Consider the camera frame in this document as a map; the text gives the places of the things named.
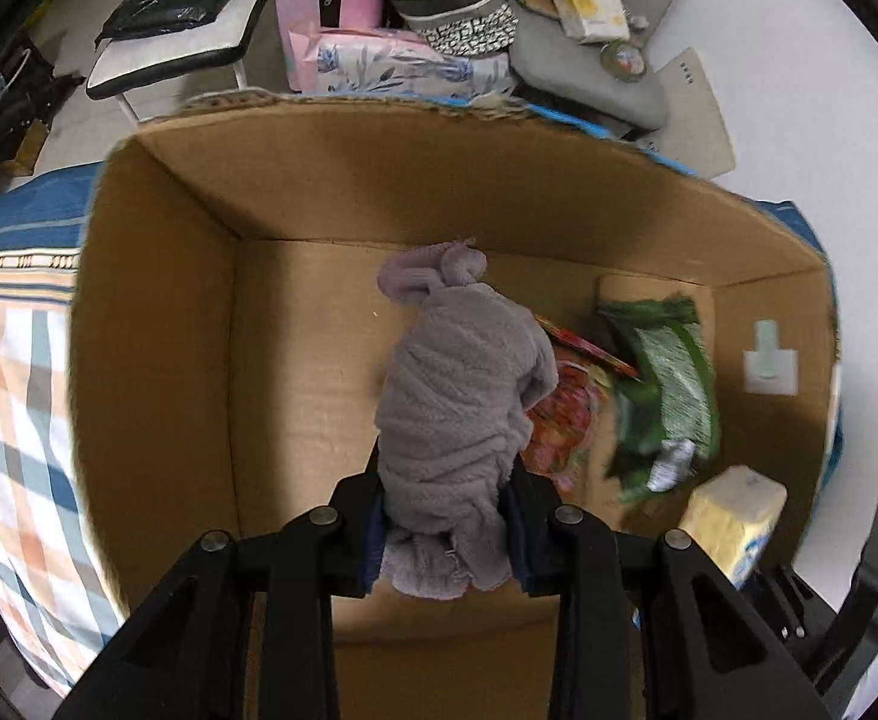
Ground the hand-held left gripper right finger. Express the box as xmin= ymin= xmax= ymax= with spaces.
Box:
xmin=500 ymin=457 xmax=837 ymax=720

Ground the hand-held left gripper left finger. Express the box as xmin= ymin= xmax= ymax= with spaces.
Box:
xmin=55 ymin=440 xmax=389 ymax=720

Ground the purple fuzzy towel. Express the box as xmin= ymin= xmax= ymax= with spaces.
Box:
xmin=374 ymin=238 xmax=560 ymax=602

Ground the large cardboard box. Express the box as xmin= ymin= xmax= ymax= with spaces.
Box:
xmin=70 ymin=90 xmax=846 ymax=720

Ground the red patterned snack packet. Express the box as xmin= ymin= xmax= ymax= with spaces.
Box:
xmin=520 ymin=315 xmax=641 ymax=497

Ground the green snack packet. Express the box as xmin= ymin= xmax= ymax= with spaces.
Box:
xmin=596 ymin=297 xmax=723 ymax=503

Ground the plaid blanket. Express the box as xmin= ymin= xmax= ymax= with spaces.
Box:
xmin=0 ymin=163 xmax=128 ymax=698

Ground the beige paper card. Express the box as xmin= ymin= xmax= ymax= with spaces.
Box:
xmin=637 ymin=47 xmax=737 ymax=181

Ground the grey chair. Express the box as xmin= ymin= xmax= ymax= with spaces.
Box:
xmin=510 ymin=0 xmax=686 ymax=140

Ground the round trinket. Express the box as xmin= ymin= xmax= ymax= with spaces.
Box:
xmin=602 ymin=41 xmax=647 ymax=82

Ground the white folding table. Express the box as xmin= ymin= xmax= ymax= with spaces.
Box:
xmin=85 ymin=0 xmax=293 ymax=122

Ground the pink suitcase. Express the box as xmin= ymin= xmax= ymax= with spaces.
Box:
xmin=274 ymin=0 xmax=387 ymax=95

